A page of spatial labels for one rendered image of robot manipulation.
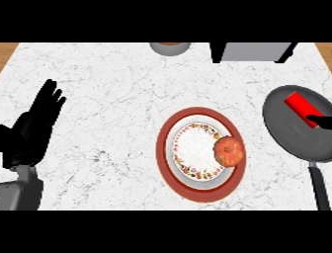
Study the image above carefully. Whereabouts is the orange pumpkin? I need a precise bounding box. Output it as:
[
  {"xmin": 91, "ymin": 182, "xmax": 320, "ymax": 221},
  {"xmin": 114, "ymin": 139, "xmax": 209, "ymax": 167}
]
[{"xmin": 212, "ymin": 135, "xmax": 246, "ymax": 168}]

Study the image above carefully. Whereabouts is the red round placemat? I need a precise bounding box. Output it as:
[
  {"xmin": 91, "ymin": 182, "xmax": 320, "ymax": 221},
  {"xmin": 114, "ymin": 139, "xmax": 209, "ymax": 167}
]
[{"xmin": 154, "ymin": 106, "xmax": 247, "ymax": 204}]

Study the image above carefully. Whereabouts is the dark grey frying pan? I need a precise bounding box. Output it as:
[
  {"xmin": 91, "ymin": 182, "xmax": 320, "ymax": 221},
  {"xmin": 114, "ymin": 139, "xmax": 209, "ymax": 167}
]
[{"xmin": 261, "ymin": 84, "xmax": 332, "ymax": 211}]

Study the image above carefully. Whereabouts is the red can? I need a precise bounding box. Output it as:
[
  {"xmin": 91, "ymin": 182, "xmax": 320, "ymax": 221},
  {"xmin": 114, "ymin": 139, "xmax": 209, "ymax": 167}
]
[{"xmin": 281, "ymin": 91, "xmax": 324, "ymax": 129}]

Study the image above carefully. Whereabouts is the grey round pot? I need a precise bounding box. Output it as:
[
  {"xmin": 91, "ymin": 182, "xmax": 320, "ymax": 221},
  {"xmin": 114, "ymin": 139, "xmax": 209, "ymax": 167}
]
[{"xmin": 148, "ymin": 42, "xmax": 191, "ymax": 57}]

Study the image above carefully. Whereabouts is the grey appliance with black legs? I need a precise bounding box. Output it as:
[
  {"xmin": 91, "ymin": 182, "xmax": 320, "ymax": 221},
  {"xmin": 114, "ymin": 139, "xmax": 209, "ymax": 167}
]
[{"xmin": 207, "ymin": 42, "xmax": 299, "ymax": 64}]

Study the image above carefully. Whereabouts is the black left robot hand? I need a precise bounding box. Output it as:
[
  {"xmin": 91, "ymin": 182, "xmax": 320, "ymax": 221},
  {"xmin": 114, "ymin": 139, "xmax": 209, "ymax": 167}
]
[{"xmin": 0, "ymin": 78, "xmax": 67, "ymax": 169}]

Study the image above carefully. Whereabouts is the white floral plate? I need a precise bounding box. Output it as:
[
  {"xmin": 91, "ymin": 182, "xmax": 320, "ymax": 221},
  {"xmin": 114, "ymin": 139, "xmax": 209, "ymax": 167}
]
[{"xmin": 165, "ymin": 114, "xmax": 238, "ymax": 191}]

